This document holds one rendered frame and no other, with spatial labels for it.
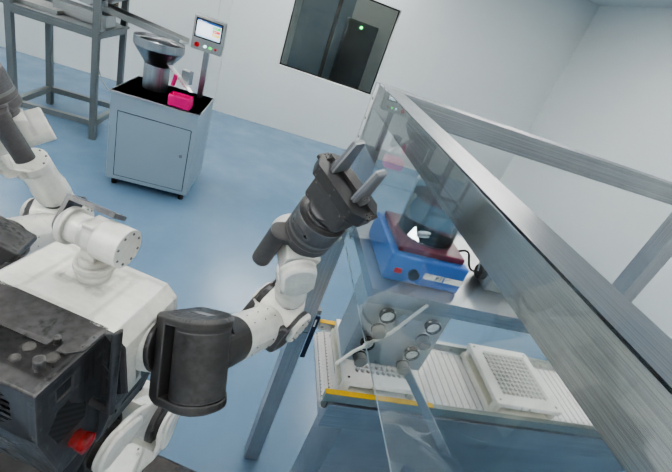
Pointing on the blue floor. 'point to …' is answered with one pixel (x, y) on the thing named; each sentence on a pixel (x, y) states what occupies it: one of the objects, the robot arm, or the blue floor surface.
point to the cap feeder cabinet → (155, 138)
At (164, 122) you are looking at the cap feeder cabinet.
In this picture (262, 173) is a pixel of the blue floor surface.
